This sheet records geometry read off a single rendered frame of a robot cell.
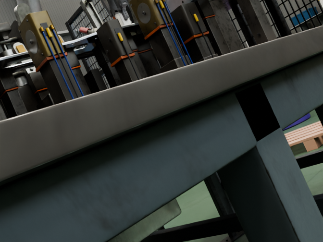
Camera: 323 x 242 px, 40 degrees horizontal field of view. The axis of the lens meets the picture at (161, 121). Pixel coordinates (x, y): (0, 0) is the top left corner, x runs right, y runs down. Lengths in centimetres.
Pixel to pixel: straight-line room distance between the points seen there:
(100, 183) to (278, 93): 35
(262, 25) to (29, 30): 64
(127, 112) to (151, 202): 10
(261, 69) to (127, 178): 24
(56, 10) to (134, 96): 1175
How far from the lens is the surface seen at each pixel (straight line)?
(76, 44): 139
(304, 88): 74
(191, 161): 48
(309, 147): 394
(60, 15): 1214
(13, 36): 162
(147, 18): 132
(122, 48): 124
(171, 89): 43
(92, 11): 171
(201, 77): 47
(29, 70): 147
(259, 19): 133
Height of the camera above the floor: 65
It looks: 2 degrees up
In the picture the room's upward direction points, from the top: 24 degrees counter-clockwise
